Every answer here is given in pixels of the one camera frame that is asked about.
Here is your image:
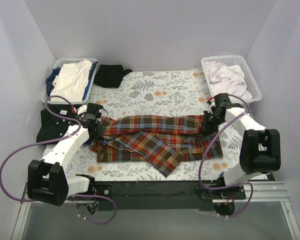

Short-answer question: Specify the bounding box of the red plaid long sleeve shirt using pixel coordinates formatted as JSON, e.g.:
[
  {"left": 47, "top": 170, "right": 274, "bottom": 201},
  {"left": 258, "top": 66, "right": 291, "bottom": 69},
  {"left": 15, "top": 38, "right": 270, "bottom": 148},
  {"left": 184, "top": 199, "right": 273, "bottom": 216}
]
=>
[{"left": 90, "top": 115, "right": 223, "bottom": 177}]

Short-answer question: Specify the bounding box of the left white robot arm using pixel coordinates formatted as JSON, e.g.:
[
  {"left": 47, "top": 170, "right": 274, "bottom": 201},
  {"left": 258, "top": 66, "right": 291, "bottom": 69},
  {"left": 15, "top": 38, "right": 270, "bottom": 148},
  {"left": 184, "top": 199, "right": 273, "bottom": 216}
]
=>
[{"left": 27, "top": 103, "right": 105, "bottom": 206}]

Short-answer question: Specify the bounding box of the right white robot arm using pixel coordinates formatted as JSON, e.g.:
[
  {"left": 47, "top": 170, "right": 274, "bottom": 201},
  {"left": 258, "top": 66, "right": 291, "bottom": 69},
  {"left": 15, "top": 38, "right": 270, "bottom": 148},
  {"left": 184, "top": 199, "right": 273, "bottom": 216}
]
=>
[{"left": 198, "top": 93, "right": 281, "bottom": 199}]

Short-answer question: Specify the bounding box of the floral patterned table mat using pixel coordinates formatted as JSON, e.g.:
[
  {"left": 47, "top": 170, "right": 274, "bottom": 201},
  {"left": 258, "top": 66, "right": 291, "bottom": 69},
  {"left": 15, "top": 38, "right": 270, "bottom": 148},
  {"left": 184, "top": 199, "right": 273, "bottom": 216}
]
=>
[{"left": 65, "top": 70, "right": 242, "bottom": 181}]

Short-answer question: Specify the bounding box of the black folded shirt with buttons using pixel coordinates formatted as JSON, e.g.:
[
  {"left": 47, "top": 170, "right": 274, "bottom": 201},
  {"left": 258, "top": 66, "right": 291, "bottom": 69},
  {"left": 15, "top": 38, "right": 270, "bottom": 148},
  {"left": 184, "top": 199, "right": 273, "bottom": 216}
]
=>
[{"left": 36, "top": 104, "right": 76, "bottom": 143}]

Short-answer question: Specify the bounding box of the cream white folded shirt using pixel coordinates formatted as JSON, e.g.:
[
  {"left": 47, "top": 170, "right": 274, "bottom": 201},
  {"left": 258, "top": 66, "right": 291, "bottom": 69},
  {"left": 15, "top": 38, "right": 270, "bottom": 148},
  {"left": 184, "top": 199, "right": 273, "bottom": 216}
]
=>
[{"left": 50, "top": 59, "right": 93, "bottom": 102}]

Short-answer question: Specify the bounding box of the crumpled white shirt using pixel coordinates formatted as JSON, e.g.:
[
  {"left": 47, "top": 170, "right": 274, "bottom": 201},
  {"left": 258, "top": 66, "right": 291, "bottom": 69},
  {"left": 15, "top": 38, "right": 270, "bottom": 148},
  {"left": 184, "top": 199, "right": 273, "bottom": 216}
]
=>
[{"left": 204, "top": 61, "right": 253, "bottom": 101}]

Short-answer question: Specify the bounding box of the left white plastic basket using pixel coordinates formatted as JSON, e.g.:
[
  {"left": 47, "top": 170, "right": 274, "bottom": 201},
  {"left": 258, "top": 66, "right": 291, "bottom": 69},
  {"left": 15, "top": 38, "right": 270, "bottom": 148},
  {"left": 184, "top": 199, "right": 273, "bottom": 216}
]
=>
[{"left": 41, "top": 57, "right": 98, "bottom": 105}]

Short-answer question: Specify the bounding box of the white plastic basket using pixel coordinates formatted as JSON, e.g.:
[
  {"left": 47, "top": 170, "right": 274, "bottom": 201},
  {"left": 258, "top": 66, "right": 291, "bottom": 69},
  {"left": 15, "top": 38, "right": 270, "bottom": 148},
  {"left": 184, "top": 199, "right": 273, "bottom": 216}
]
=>
[
  {"left": 41, "top": 57, "right": 98, "bottom": 105},
  {"left": 201, "top": 55, "right": 262, "bottom": 103}
]

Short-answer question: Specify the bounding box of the black folded garment at back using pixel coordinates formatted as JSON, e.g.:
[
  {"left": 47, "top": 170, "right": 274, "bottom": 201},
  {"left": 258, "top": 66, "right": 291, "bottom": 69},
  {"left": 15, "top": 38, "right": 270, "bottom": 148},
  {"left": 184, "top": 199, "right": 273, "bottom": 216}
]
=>
[{"left": 93, "top": 64, "right": 133, "bottom": 88}]

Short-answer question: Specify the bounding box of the right white plastic basket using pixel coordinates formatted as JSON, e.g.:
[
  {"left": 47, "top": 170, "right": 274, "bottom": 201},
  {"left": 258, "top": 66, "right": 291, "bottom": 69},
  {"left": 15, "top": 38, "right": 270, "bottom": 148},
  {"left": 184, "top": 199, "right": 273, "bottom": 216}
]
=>
[{"left": 201, "top": 55, "right": 262, "bottom": 103}]

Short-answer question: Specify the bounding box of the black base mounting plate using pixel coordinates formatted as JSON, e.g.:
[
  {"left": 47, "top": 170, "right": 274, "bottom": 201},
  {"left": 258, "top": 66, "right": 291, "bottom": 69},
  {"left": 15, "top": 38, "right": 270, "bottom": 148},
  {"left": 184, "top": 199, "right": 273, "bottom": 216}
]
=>
[{"left": 67, "top": 181, "right": 247, "bottom": 212}]

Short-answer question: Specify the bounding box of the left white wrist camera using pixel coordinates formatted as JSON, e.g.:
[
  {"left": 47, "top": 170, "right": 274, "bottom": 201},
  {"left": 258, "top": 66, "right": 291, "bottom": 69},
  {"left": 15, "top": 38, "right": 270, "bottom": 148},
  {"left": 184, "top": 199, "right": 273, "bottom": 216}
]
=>
[{"left": 76, "top": 105, "right": 88, "bottom": 116}]

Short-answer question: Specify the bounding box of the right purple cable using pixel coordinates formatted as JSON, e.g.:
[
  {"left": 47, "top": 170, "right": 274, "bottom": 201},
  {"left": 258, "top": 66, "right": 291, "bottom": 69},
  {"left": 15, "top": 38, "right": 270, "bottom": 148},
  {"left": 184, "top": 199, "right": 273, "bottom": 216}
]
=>
[{"left": 198, "top": 93, "right": 254, "bottom": 218}]

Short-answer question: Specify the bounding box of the purple cable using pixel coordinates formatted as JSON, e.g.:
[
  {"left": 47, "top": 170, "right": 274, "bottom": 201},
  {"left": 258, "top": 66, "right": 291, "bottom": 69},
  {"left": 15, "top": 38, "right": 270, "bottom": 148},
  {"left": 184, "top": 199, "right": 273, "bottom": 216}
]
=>
[
  {"left": 0, "top": 95, "right": 118, "bottom": 225},
  {"left": 198, "top": 93, "right": 254, "bottom": 218}
]

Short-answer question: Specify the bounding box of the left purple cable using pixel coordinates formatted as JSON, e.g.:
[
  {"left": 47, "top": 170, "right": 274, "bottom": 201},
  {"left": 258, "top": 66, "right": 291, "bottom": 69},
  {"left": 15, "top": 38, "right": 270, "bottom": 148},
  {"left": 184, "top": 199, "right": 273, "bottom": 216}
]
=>
[{"left": 0, "top": 95, "right": 118, "bottom": 225}]

